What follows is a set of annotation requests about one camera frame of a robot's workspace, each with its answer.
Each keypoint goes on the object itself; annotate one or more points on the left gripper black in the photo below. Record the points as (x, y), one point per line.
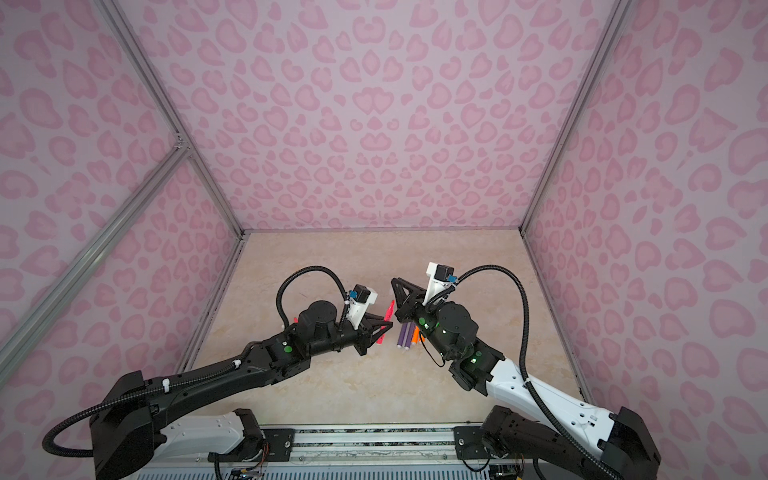
(367, 334)

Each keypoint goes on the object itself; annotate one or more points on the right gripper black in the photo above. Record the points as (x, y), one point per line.
(406, 306)

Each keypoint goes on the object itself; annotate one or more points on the purple marker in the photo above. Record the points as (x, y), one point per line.
(408, 339)
(402, 335)

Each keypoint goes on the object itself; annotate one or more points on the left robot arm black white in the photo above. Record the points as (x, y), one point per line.
(126, 434)

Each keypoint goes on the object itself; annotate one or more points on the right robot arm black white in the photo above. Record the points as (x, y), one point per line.
(530, 418)

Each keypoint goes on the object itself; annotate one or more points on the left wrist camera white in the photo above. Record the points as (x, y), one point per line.
(360, 298)

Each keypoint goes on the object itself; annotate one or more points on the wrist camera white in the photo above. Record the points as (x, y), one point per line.
(360, 298)
(441, 277)

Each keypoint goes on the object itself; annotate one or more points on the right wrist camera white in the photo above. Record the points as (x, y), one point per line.
(441, 277)

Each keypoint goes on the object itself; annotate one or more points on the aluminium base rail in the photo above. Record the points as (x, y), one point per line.
(360, 451)

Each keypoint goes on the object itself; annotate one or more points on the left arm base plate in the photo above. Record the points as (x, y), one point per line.
(270, 445)

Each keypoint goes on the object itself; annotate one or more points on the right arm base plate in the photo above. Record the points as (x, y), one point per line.
(475, 443)

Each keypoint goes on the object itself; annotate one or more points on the diagonal aluminium frame bar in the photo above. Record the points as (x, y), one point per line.
(38, 320)

